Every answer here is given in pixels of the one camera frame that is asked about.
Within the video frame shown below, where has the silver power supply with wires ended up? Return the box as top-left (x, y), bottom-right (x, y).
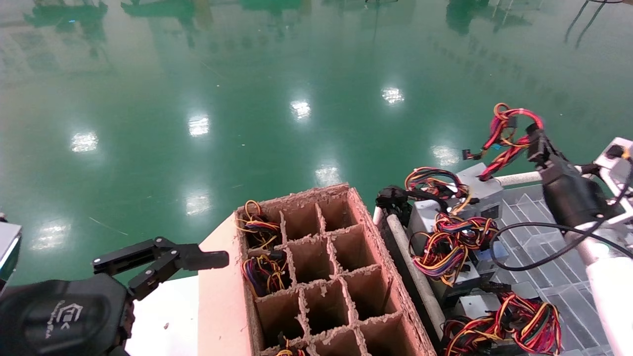
top-left (455, 103), bottom-right (544, 221)
top-left (440, 291), bottom-right (563, 356)
top-left (241, 249), bottom-right (291, 299)
top-left (274, 332), bottom-right (308, 356)
top-left (234, 199), bottom-right (283, 250)
top-left (409, 213), bottom-right (510, 302)
top-left (375, 167), bottom-right (478, 240)

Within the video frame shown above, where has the brown cardboard divider box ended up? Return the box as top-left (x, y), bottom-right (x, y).
top-left (198, 183), bottom-right (437, 356)

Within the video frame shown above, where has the clear plastic compartment tray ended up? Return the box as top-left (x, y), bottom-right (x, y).
top-left (495, 183), bottom-right (633, 356)

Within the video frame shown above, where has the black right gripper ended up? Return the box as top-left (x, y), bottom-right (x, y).
top-left (525, 123), bottom-right (609, 229)

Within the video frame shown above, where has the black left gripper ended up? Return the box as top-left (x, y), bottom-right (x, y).
top-left (0, 274), bottom-right (135, 356)

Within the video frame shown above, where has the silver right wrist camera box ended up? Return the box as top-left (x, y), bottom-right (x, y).
top-left (593, 137), bottom-right (633, 208)

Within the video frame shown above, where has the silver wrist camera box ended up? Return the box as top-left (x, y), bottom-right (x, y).
top-left (0, 222), bottom-right (23, 292)
top-left (593, 137), bottom-right (633, 208)

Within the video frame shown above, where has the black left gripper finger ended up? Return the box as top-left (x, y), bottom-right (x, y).
top-left (92, 236), bottom-right (230, 301)

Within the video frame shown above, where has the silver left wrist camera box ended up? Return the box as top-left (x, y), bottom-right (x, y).
top-left (0, 222), bottom-right (23, 292)

